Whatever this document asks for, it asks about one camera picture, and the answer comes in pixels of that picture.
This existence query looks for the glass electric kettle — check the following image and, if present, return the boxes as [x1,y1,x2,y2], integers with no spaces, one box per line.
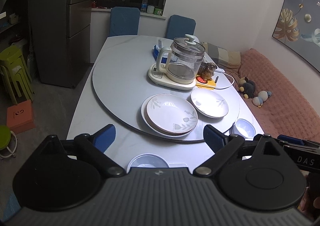
[156,34,206,84]

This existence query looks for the small red ornament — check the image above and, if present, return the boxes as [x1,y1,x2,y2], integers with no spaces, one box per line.
[91,1,112,9]

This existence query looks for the white bowl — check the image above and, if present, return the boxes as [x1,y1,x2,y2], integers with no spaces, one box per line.
[232,118,257,140]
[127,153,170,174]

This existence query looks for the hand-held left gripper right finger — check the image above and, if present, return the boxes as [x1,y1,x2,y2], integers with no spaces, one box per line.
[194,124,288,176]

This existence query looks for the round green stool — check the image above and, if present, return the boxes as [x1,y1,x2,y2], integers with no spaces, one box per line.
[0,125,18,159]

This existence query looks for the small floral plate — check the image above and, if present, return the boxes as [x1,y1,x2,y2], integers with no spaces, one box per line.
[190,88,229,118]

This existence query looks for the white power cable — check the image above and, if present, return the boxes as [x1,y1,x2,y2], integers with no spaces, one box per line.
[216,71,236,90]

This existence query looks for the striped cushion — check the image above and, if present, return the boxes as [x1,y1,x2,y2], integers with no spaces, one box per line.
[201,42,242,69]

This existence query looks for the green plastic stool stack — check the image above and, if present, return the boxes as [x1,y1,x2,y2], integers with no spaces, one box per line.
[0,46,34,105]

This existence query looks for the large floral plate brown rim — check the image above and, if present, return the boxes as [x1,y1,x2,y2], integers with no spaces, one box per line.
[146,93,199,134]

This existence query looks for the stacked white floral plates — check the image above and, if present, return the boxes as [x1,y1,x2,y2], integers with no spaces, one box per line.
[141,94,199,138]

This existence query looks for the orange cardboard box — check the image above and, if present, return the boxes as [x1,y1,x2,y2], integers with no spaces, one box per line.
[6,99,35,135]

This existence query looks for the dark storage shelf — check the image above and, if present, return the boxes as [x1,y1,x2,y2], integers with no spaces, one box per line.
[0,0,29,41]

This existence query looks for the dark grey refrigerator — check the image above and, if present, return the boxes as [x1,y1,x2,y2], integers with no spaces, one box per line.
[26,0,94,89]

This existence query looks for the blue chair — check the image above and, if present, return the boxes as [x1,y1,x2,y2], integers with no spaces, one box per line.
[109,7,140,37]
[166,15,197,41]

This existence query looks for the black mouse plush toy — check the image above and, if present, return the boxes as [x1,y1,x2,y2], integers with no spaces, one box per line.
[237,77,256,99]

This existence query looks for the round grey turntable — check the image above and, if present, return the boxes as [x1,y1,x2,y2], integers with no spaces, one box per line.
[92,39,240,142]

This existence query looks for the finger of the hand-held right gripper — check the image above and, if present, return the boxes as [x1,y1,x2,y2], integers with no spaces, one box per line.
[277,135,320,148]

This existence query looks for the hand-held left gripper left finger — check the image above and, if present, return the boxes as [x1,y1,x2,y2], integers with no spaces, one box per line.
[45,124,127,178]

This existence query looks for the blue box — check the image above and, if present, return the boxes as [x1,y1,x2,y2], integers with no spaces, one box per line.
[153,38,173,65]

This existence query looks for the cream kettle base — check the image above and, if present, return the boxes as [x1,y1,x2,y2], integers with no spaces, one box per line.
[148,63,197,90]

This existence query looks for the blue duck plush toy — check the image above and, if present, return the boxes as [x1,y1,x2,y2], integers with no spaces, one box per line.
[252,91,272,108]

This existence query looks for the person's right hand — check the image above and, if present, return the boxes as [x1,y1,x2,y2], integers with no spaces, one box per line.
[296,169,320,221]

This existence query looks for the leaf print wall picture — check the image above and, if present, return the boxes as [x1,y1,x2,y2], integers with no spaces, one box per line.
[272,0,320,74]

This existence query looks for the yellow scalloped mat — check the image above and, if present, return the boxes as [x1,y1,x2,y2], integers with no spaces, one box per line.
[195,75,217,90]

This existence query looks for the pink sofa blanket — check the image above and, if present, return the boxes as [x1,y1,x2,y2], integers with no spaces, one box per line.
[235,48,320,141]

